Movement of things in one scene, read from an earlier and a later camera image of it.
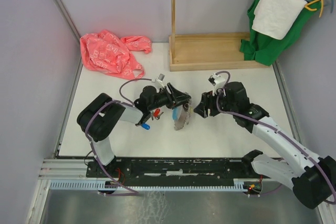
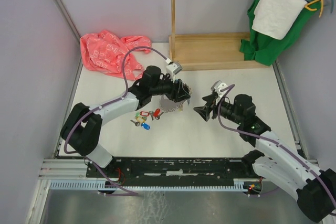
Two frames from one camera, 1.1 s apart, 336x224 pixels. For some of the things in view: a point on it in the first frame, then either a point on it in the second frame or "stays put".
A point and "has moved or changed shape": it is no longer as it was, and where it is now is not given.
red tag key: (157, 114) stays put
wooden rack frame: (190, 51) stays put
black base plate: (173, 170) stays put
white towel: (276, 12) stays put
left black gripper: (176, 98) → (177, 92)
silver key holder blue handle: (181, 114) has moved or changed shape
